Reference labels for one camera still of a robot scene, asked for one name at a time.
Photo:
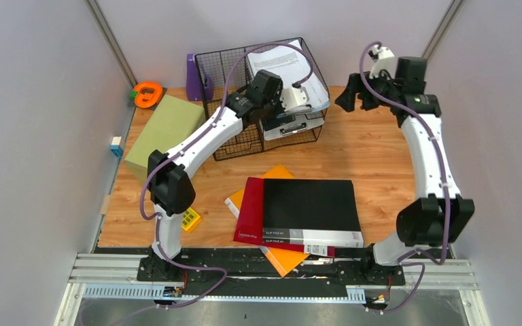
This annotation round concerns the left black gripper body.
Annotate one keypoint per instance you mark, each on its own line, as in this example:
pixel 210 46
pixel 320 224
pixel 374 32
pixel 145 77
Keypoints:
pixel 272 106

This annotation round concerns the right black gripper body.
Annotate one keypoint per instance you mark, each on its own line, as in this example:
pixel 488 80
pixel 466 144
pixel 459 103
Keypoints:
pixel 380 86

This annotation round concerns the white clipboard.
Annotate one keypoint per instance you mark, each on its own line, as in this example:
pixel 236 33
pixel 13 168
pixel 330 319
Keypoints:
pixel 276 128

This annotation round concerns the papers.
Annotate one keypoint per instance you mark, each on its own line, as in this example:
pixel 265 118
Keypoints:
pixel 291 66

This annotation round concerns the black wire mesh basket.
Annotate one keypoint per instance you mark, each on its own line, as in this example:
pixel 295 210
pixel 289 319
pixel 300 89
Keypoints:
pixel 229 69

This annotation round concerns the green drawer cabinet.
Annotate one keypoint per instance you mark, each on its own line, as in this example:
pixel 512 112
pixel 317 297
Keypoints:
pixel 172 121

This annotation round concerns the black clip file folder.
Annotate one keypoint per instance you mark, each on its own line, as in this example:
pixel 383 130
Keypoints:
pixel 344 229

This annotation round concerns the red folder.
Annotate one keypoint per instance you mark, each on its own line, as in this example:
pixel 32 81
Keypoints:
pixel 249 211

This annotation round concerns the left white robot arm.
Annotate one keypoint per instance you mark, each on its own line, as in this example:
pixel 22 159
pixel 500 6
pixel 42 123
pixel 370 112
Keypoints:
pixel 169 174

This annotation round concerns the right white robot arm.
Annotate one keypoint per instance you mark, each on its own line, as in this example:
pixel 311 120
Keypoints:
pixel 438 215

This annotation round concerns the purple tape dispenser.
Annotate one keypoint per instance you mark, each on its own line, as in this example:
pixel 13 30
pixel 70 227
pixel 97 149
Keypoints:
pixel 195 77

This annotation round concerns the orange tape roll holder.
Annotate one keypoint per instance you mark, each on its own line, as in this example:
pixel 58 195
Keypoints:
pixel 146 94

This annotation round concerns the yellow grid box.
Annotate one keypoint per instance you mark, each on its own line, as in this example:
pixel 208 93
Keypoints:
pixel 191 220

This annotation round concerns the blue white toy brick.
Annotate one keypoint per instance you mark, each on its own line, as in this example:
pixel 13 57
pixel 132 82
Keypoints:
pixel 117 146

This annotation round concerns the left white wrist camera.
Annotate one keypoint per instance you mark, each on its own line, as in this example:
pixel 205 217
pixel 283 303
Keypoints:
pixel 294 100

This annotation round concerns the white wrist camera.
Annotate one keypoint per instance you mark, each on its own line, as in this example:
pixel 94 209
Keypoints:
pixel 294 100
pixel 383 60

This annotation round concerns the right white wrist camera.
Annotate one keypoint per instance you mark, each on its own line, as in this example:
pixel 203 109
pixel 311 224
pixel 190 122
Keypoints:
pixel 383 60

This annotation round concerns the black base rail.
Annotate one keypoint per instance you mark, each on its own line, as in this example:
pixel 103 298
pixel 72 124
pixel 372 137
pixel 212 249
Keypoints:
pixel 251 274

